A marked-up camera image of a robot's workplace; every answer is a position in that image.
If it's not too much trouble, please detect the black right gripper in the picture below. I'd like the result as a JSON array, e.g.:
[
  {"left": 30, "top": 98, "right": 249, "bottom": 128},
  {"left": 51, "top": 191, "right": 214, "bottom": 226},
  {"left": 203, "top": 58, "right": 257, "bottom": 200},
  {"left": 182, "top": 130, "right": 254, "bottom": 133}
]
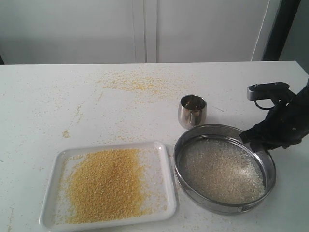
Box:
[{"left": 239, "top": 85, "right": 309, "bottom": 152}]

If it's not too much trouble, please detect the round steel mesh sieve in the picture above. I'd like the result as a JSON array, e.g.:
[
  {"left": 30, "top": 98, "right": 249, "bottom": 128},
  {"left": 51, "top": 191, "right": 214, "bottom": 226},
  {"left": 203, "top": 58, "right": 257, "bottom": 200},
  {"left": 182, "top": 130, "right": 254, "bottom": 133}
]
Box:
[{"left": 174, "top": 124, "right": 277, "bottom": 215}]

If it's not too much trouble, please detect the rice and millet mixture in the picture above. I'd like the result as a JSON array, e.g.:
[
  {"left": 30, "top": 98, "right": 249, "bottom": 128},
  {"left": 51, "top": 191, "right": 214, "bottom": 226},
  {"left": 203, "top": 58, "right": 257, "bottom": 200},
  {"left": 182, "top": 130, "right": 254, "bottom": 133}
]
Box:
[{"left": 180, "top": 140, "right": 265, "bottom": 204}]

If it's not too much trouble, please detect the stainless steel cup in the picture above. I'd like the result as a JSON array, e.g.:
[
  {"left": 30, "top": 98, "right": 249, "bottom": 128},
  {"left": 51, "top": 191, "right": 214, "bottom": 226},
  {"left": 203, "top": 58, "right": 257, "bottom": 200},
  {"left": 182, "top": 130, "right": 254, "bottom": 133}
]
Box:
[{"left": 178, "top": 94, "right": 207, "bottom": 130}]

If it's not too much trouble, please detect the yellow millet pile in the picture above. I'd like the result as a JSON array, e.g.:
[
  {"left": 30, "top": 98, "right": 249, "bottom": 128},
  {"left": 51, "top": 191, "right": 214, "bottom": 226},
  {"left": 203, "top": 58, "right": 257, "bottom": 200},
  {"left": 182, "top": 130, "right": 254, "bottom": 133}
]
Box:
[{"left": 56, "top": 147, "right": 167, "bottom": 224}]

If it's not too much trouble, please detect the white plastic tray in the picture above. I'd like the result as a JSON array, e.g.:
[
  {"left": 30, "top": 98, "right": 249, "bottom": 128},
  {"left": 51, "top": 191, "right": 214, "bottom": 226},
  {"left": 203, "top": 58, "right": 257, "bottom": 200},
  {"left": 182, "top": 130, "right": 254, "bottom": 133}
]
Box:
[{"left": 39, "top": 142, "right": 177, "bottom": 232}]

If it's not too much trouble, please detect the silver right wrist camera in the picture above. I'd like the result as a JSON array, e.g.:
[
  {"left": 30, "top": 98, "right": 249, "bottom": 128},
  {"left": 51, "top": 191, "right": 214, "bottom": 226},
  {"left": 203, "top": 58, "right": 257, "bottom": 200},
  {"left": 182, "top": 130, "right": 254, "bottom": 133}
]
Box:
[{"left": 247, "top": 82, "right": 295, "bottom": 101}]

